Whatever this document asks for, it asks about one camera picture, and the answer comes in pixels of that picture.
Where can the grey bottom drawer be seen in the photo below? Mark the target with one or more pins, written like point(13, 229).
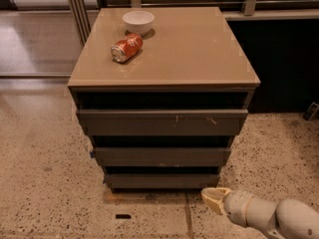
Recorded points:
point(126, 181)

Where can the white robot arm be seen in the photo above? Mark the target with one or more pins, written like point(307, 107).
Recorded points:
point(287, 219)

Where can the white ceramic bowl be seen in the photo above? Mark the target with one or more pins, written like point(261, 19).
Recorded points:
point(139, 22)

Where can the grey drawer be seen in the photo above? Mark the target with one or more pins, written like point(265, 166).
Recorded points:
point(162, 123)
point(126, 181)
point(161, 156)

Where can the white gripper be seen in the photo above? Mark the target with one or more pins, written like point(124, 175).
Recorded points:
point(234, 205)

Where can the grey drawer cabinet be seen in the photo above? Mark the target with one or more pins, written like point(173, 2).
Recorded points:
point(190, 60)

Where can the grey middle drawer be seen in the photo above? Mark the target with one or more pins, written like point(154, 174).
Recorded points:
point(161, 156)

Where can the grey top drawer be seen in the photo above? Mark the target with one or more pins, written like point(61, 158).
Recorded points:
point(162, 123)

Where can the black floor marker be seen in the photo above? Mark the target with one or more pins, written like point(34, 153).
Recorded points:
point(123, 216)

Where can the orange soda can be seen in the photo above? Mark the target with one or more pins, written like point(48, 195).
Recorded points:
point(126, 48)

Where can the dark object by wall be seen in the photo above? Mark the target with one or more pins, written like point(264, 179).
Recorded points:
point(311, 112)

